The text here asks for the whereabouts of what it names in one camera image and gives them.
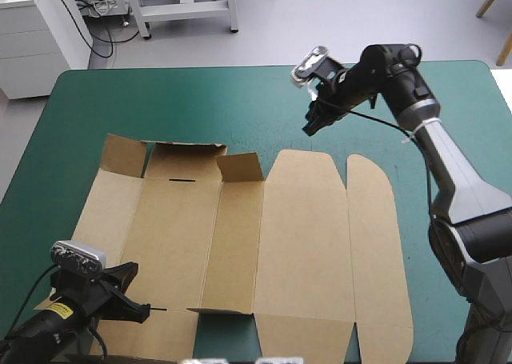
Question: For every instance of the white metal rack frame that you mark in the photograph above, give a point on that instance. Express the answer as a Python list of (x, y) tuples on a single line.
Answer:
[(186, 9)]

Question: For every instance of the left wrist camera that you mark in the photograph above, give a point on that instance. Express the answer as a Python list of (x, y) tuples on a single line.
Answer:
[(78, 257)]

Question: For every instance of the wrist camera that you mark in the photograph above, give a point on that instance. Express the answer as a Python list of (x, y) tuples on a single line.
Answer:
[(309, 66), (78, 257)]

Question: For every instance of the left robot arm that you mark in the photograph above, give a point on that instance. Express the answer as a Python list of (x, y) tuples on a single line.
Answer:
[(38, 334)]

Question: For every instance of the brown cardboard box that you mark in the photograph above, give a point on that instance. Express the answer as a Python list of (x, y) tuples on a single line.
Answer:
[(288, 240)]

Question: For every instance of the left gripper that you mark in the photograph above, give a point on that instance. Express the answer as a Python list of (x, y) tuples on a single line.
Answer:
[(86, 294)]

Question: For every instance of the white table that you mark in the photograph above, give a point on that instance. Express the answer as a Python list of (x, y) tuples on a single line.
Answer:
[(503, 88)]

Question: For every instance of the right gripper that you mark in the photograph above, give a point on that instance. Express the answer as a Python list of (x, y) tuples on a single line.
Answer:
[(341, 89)]

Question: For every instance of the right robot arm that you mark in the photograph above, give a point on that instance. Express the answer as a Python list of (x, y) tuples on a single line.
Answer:
[(448, 172)]

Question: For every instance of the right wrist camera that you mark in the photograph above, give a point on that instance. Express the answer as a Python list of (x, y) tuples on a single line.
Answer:
[(309, 66)]

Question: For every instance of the white drawer cabinet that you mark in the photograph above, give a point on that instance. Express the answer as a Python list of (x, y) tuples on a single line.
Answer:
[(36, 40)]

